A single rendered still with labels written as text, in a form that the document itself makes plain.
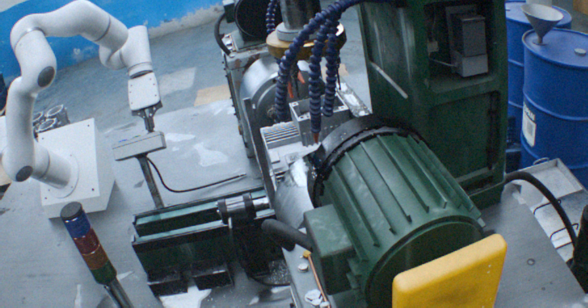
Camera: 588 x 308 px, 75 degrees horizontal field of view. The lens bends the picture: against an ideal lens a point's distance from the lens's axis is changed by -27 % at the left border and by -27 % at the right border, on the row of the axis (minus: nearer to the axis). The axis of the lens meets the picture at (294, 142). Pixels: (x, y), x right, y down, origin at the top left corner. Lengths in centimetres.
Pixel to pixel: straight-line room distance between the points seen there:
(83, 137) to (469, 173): 130
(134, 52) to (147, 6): 541
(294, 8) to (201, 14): 578
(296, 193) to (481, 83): 51
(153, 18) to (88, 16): 572
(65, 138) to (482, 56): 144
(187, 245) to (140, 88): 49
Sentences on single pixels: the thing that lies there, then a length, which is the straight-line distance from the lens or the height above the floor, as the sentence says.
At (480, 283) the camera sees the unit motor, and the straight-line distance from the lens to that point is 50.
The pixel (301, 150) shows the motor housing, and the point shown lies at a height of 107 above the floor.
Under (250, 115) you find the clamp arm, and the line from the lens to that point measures 116.
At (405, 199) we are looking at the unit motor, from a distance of 54.
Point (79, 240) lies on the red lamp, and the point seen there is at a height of 116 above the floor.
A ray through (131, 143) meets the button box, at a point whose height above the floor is 107.
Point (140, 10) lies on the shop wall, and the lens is 694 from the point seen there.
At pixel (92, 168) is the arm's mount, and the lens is 175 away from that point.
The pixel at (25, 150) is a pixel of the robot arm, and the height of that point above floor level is 121.
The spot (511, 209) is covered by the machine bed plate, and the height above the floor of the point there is 80.
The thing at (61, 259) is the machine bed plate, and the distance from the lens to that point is 162.
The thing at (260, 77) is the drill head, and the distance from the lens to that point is 143.
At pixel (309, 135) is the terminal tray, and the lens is 119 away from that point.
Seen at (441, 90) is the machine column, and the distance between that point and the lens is 112.
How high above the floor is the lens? 169
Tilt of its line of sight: 30 degrees down
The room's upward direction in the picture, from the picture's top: 11 degrees counter-clockwise
